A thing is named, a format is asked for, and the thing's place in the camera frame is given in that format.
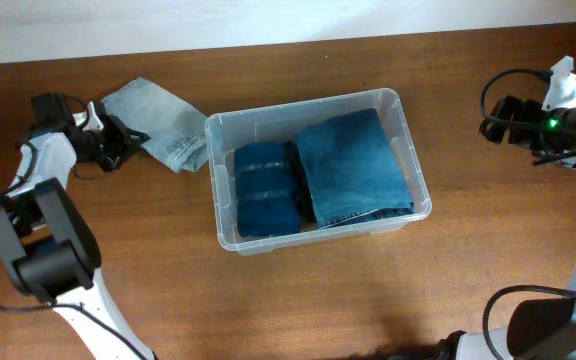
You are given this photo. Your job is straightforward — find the light grey jeans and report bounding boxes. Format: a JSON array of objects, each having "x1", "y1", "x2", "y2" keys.
[{"x1": 102, "y1": 77, "x2": 208, "y2": 173}]

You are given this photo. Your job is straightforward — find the dark teal garment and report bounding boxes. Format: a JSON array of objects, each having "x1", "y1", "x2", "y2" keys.
[{"x1": 234, "y1": 142, "x2": 301, "y2": 237}]

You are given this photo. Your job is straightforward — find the black garment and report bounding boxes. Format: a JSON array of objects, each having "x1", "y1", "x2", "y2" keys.
[{"x1": 284, "y1": 142, "x2": 316, "y2": 223}]

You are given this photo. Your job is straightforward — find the blue jeans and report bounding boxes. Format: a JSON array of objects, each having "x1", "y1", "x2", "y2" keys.
[{"x1": 296, "y1": 108, "x2": 414, "y2": 229}]

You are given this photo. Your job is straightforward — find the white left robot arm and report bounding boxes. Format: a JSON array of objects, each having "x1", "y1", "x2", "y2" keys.
[{"x1": 0, "y1": 92, "x2": 156, "y2": 359}]

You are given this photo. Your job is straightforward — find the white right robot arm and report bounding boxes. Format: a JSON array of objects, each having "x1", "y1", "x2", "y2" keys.
[{"x1": 433, "y1": 56, "x2": 576, "y2": 359}]

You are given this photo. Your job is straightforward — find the clear plastic storage bin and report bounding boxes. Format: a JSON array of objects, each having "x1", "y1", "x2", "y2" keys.
[{"x1": 205, "y1": 88, "x2": 432, "y2": 256}]

